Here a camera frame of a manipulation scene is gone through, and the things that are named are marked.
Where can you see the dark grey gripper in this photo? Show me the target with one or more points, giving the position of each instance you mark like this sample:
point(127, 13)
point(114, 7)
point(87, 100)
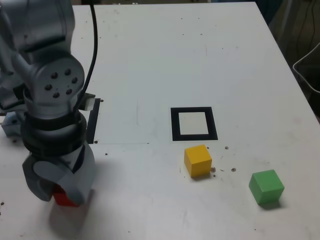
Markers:
point(62, 160)

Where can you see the red cube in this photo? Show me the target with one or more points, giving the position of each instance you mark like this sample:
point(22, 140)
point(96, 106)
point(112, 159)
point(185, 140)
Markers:
point(61, 198)

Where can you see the yellow cube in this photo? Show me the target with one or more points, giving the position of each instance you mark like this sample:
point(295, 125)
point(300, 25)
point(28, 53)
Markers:
point(197, 160)

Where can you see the green cube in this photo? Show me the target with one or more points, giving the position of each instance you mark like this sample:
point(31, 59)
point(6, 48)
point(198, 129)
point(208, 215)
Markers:
point(266, 187)

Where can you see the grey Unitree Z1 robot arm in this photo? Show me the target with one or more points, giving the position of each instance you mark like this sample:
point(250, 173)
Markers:
point(45, 62)

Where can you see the black tape square outline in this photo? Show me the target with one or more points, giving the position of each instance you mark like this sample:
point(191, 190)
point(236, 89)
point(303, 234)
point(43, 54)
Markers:
point(175, 125)

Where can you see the black tape strip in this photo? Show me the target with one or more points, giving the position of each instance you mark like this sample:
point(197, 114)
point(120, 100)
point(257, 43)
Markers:
point(93, 125)

